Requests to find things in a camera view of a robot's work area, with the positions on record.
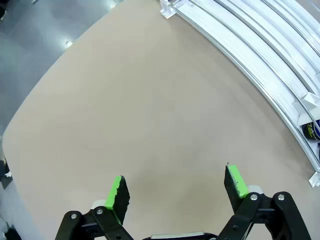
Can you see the clear acrylic can rack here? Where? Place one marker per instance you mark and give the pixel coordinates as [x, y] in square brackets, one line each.
[250, 37]

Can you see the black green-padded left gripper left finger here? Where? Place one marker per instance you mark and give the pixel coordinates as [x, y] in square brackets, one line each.
[117, 200]

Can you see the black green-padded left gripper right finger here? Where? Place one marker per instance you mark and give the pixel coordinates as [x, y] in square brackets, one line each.
[237, 185]

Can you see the black Pepsi can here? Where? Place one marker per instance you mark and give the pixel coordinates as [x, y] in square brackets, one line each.
[311, 132]

